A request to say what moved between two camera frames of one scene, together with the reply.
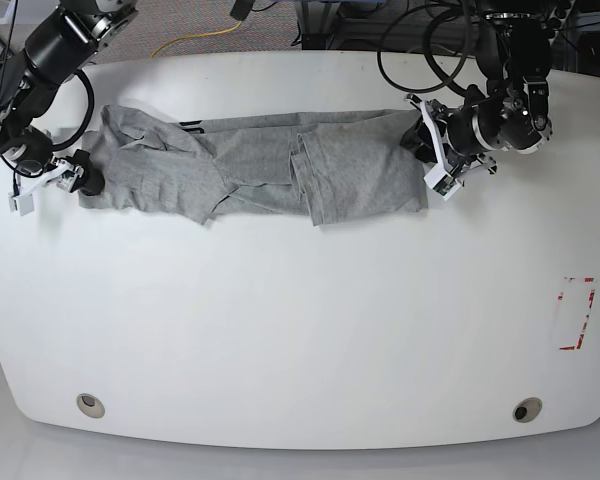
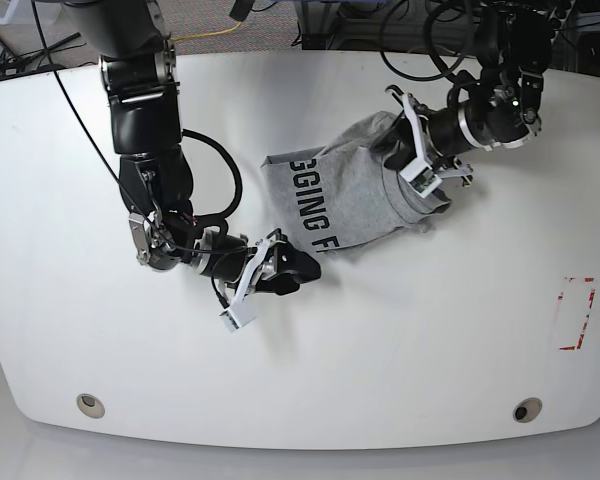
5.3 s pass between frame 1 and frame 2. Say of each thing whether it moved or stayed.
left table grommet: stayed
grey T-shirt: moved
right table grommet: stayed
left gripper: moved
